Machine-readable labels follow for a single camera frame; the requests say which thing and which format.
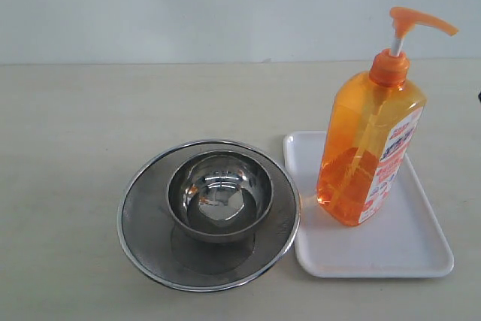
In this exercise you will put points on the orange soap pump bottle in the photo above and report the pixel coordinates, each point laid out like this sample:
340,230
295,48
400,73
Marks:
373,119

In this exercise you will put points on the small stainless steel bowl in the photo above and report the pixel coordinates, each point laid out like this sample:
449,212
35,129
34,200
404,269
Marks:
220,196

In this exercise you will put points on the white rectangular plastic tray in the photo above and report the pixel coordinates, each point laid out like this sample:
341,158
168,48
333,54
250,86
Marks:
402,240

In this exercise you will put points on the large steel mesh strainer basin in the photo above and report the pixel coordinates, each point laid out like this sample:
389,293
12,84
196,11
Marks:
161,250

